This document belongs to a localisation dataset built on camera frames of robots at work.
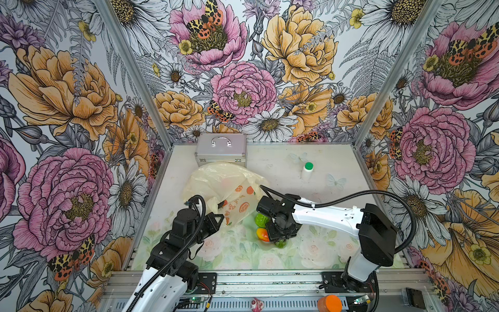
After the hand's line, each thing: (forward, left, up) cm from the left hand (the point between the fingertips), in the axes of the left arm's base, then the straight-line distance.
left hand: (224, 222), depth 75 cm
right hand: (-6, -22, -8) cm, 24 cm away
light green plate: (+1, -10, -11) cm, 15 cm away
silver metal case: (+38, +4, +1) cm, 39 cm away
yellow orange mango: (-1, -15, -9) cm, 18 cm away
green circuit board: (-24, -51, -14) cm, 58 cm away
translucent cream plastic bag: (+17, +1, -4) cm, 18 cm away
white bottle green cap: (+29, -39, -6) cm, 49 cm away
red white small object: (-25, -12, -9) cm, 29 cm away
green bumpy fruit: (+4, -15, -8) cm, 18 cm away
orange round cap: (-25, -36, -6) cm, 44 cm away
